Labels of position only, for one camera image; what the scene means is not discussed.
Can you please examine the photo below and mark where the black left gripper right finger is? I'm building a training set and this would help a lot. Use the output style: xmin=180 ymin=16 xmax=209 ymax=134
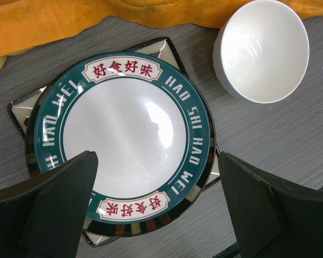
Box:
xmin=219 ymin=152 xmax=323 ymax=257

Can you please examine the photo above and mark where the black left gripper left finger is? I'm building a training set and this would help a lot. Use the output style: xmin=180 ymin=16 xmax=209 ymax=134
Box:
xmin=0 ymin=151 xmax=98 ymax=257

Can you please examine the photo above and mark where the black striped-rim round plate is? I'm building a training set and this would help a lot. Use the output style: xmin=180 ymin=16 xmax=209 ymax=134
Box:
xmin=24 ymin=80 xmax=217 ymax=238

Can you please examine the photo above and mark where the square floral ceramic plate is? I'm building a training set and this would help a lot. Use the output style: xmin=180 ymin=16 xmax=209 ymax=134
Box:
xmin=7 ymin=37 xmax=220 ymax=247

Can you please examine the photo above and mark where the white green-rim round plate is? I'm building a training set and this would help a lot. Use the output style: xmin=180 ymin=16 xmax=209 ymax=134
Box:
xmin=33 ymin=52 xmax=214 ymax=224

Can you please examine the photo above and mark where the white ribbed bowl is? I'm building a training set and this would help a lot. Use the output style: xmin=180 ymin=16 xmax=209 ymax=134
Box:
xmin=213 ymin=1 xmax=310 ymax=104

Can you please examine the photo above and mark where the orange Mickey Mouse pillow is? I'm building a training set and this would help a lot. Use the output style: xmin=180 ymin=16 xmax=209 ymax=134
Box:
xmin=0 ymin=0 xmax=323 ymax=76

